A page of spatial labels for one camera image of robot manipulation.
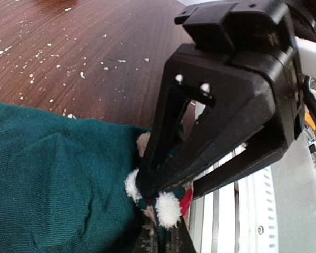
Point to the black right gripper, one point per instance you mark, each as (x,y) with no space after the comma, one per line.
(244,67)

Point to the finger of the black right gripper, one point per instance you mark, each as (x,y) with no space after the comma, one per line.
(265,147)

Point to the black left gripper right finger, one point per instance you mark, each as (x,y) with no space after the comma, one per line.
(180,239)

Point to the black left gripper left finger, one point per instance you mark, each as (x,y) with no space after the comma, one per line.
(147,241)

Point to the dark teal sock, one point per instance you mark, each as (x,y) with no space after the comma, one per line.
(68,185)

